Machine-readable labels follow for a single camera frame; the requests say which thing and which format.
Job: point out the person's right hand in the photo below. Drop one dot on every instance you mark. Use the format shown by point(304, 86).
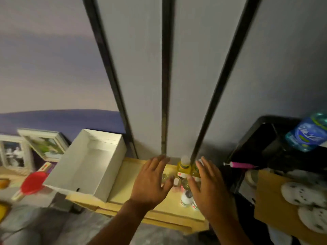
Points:
point(214, 199)

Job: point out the person's left hand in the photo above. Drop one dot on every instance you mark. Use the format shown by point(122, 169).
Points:
point(150, 186)

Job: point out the white cardboard box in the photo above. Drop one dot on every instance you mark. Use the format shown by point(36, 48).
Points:
point(86, 170)

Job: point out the person's right forearm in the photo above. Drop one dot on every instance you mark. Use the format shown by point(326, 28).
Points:
point(232, 232)

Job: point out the person's left forearm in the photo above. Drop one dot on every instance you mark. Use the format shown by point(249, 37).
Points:
point(117, 227)

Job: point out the cream tape roll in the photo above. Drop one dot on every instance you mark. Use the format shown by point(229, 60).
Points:
point(251, 178)

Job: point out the pink hand pump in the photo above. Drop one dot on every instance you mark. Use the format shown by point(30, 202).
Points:
point(241, 165)

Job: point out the brown cardboard sheet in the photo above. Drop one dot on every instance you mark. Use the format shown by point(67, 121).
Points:
point(270, 206)

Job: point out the black cabinet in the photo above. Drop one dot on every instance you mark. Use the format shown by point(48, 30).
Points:
point(255, 140)

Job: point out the plain white shoe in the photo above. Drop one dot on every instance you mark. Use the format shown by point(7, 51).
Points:
point(279, 237)

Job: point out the cream strip coloured marks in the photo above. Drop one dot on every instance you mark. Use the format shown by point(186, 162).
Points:
point(44, 167)

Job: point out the blue-label water bottle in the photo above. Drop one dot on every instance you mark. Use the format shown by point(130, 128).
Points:
point(306, 135)

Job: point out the red lid jar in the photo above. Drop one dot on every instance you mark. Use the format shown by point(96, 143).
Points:
point(33, 183)

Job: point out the landscape photo frame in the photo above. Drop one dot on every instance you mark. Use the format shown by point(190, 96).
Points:
point(43, 145)

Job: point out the black-white photo frame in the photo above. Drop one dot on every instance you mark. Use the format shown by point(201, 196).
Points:
point(15, 155)

